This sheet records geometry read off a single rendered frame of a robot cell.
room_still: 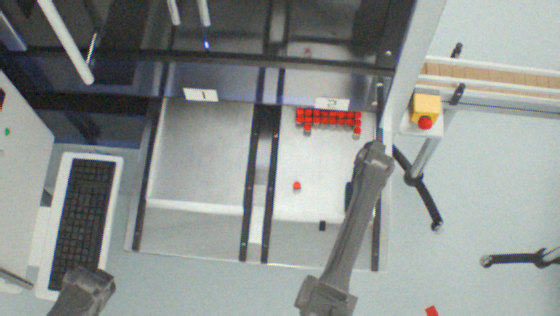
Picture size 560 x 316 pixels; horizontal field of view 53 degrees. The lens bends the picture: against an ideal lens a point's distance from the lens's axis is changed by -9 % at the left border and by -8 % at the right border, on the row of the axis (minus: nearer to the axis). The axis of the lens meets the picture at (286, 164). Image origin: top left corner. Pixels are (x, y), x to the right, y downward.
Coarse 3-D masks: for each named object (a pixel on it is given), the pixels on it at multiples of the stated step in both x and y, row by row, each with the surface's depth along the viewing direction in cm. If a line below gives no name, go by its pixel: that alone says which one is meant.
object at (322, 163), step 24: (288, 120) 169; (288, 144) 167; (312, 144) 167; (336, 144) 167; (360, 144) 167; (288, 168) 164; (312, 168) 164; (336, 168) 164; (288, 192) 162; (312, 192) 162; (336, 192) 162; (312, 216) 159; (336, 216) 158
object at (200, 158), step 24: (168, 120) 169; (192, 120) 169; (216, 120) 169; (240, 120) 169; (168, 144) 167; (192, 144) 167; (216, 144) 167; (240, 144) 167; (168, 168) 164; (192, 168) 164; (216, 168) 164; (240, 168) 164; (168, 192) 162; (192, 192) 162; (216, 192) 162; (240, 192) 162
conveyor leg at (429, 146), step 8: (448, 112) 185; (456, 112) 187; (448, 120) 190; (424, 144) 214; (432, 144) 209; (424, 152) 217; (432, 152) 216; (416, 160) 228; (424, 160) 223; (416, 168) 232; (424, 168) 231; (416, 176) 239
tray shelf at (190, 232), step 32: (256, 160) 165; (384, 192) 162; (128, 224) 159; (160, 224) 159; (192, 224) 159; (224, 224) 159; (288, 224) 159; (384, 224) 159; (192, 256) 155; (224, 256) 156; (256, 256) 156; (288, 256) 156; (320, 256) 156; (384, 256) 155
